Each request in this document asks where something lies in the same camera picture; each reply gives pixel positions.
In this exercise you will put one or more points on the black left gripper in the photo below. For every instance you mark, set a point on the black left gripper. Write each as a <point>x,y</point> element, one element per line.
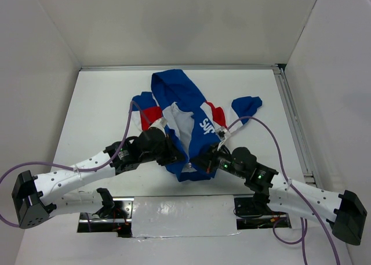
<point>173,153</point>

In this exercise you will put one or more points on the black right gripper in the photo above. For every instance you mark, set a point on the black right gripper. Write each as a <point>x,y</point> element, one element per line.
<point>207,160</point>

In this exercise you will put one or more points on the blue white red jacket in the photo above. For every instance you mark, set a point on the blue white red jacket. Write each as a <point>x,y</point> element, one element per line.
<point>192,121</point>

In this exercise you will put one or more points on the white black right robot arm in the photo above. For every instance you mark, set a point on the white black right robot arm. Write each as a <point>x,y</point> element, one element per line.
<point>343,213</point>

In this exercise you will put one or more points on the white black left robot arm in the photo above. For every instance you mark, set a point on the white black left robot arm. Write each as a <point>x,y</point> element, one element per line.
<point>37,198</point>

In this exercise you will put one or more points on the white taped cover panel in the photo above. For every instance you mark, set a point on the white taped cover panel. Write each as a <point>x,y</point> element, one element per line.
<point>194,216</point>

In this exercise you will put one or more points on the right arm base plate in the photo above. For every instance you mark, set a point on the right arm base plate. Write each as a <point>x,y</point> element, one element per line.
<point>249,216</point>

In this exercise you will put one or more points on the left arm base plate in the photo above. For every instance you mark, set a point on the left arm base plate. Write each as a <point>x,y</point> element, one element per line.
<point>118,221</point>

